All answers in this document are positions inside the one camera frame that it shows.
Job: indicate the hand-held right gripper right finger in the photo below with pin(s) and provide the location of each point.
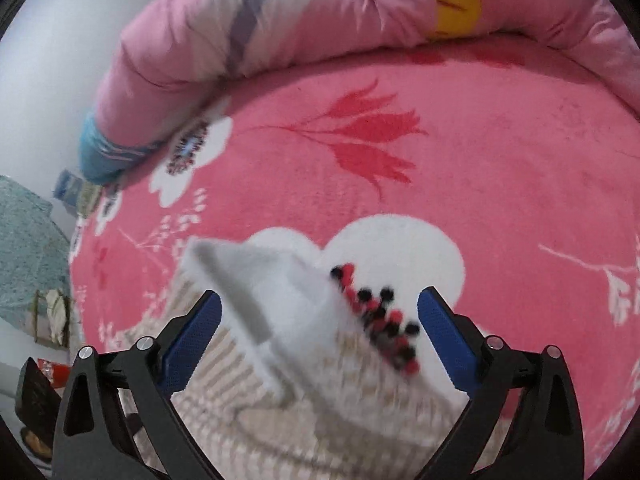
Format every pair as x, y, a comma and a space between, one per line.
447, 337

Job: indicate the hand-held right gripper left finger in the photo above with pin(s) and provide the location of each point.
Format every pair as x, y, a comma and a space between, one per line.
192, 340

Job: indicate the beige white houndstooth coat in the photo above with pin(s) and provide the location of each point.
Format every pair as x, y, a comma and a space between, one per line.
300, 400

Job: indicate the red packet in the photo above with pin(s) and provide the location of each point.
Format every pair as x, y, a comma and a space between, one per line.
55, 372

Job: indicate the green patterned cloth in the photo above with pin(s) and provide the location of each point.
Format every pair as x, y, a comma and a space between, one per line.
90, 200

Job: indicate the pink floral blanket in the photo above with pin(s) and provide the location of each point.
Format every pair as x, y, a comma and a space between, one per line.
450, 160

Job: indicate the teal patterned cloth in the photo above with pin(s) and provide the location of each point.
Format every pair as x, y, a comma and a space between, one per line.
30, 250

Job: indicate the pink and blue quilt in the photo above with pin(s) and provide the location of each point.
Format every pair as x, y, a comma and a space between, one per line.
300, 10

